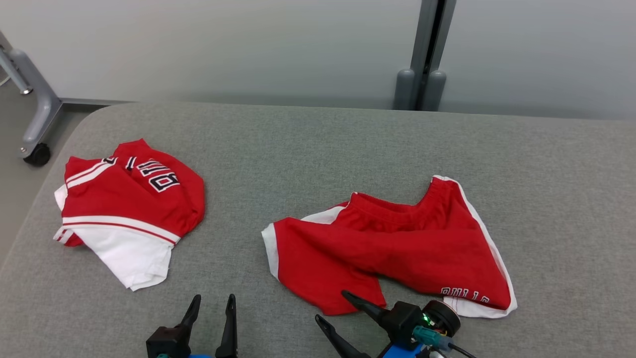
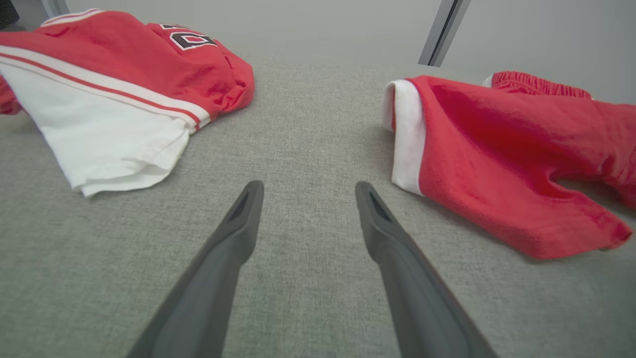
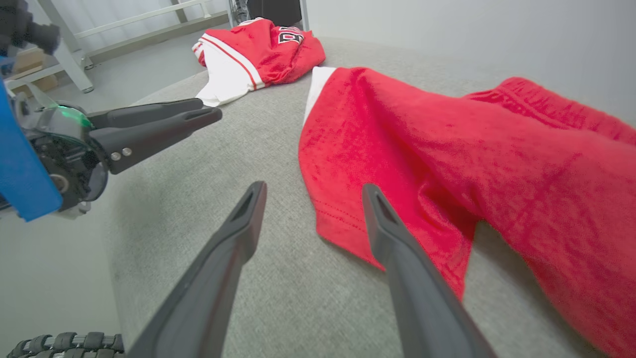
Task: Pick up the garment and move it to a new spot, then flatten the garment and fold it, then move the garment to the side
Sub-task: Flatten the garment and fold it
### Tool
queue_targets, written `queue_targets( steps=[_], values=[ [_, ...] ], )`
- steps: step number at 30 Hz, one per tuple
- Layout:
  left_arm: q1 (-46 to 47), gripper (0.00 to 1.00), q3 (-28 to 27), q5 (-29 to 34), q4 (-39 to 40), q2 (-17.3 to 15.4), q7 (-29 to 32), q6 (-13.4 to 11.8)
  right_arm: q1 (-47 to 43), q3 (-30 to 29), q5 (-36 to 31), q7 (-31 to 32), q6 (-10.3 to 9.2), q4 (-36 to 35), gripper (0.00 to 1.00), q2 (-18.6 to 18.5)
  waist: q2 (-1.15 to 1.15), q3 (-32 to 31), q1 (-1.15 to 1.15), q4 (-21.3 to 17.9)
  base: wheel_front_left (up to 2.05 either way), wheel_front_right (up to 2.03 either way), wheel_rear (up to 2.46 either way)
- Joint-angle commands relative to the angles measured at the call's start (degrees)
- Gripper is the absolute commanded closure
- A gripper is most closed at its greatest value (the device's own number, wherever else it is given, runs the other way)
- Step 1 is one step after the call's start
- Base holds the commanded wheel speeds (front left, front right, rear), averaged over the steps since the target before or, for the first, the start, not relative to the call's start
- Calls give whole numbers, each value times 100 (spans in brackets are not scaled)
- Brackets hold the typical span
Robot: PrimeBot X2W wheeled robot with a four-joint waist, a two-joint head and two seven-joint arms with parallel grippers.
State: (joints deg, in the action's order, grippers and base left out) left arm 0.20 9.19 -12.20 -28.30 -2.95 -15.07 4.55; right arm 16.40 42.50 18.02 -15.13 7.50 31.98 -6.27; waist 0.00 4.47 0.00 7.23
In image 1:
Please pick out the red white basketball shorts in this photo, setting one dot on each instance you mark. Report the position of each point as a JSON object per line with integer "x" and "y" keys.
{"x": 397, "y": 243}

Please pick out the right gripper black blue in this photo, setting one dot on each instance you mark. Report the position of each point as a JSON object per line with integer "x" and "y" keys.
{"x": 402, "y": 320}

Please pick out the grey fabric padded bench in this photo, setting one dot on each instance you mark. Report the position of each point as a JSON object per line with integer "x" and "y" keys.
{"x": 318, "y": 149}

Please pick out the black caster wheel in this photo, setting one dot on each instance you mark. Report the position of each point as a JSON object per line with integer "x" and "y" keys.
{"x": 37, "y": 155}

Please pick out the red white jersey shirt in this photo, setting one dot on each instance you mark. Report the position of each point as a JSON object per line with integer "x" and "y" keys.
{"x": 124, "y": 204}

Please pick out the grey partition post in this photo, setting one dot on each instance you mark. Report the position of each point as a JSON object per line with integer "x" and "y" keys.
{"x": 422, "y": 49}

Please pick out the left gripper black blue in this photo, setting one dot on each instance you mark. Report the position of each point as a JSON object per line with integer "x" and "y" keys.
{"x": 169, "y": 343}

